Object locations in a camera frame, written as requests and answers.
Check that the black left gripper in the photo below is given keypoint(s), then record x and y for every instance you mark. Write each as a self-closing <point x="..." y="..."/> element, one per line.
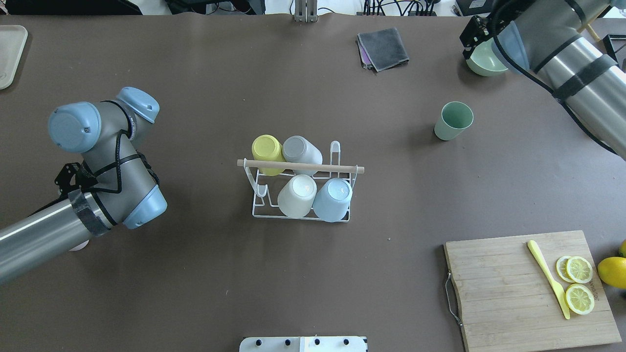
<point x="67" y="175"/>

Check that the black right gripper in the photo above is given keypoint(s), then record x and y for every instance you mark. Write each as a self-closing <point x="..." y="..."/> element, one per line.
<point x="475" y="30"/>

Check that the green cup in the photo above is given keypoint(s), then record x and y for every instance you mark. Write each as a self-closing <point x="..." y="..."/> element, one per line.
<point x="455" y="117"/>

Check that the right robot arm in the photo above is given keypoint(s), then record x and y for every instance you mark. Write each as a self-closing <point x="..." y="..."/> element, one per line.
<point x="542" y="40"/>

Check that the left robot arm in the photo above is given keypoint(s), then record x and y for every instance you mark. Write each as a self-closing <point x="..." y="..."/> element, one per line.
<point x="113" y="184"/>

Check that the yellow cup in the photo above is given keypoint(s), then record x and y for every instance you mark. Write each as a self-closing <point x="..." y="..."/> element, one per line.
<point x="267" y="148"/>

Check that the grey cup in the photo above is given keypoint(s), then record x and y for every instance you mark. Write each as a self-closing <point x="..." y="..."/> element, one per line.
<point x="296" y="149"/>

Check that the cream white cup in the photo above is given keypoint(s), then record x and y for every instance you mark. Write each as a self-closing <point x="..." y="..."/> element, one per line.
<point x="296" y="198"/>

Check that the light blue cup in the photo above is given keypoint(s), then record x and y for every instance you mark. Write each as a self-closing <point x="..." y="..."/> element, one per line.
<point x="333" y="200"/>

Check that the green bowl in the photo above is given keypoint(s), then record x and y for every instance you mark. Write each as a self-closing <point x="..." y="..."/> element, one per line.
<point x="484" y="61"/>

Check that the grey folded cloth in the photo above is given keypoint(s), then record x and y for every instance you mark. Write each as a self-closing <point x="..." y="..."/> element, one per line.
<point x="384" y="48"/>

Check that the purple folded cloth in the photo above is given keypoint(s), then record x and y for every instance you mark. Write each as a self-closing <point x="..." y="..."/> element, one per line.
<point x="364" y="58"/>

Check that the beige plastic tray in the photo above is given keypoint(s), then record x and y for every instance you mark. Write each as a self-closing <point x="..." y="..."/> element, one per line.
<point x="12" y="43"/>

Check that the yellow plastic knife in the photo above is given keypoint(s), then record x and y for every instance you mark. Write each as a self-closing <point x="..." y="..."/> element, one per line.
<point x="557" y="288"/>

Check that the hidden lemon slice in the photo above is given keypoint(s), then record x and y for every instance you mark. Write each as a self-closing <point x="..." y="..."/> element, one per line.
<point x="560" y="266"/>

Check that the yellow lemon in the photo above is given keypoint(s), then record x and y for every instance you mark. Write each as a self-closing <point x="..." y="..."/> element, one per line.
<point x="622" y="249"/>
<point x="612" y="271"/>

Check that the wooden cutting board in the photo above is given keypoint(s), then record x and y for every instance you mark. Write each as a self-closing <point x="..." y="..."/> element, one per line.
<point x="505" y="302"/>

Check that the upper lemon slice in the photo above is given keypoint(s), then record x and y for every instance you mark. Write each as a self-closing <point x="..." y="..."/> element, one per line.
<point x="580" y="299"/>

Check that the aluminium frame post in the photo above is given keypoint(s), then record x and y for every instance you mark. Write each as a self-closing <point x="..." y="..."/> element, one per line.
<point x="305" y="10"/>

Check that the white wire cup rack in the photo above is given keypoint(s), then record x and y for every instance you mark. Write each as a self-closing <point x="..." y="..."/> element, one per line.
<point x="267" y="178"/>

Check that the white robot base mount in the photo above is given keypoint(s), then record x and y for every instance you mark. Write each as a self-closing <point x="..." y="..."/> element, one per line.
<point x="304" y="344"/>

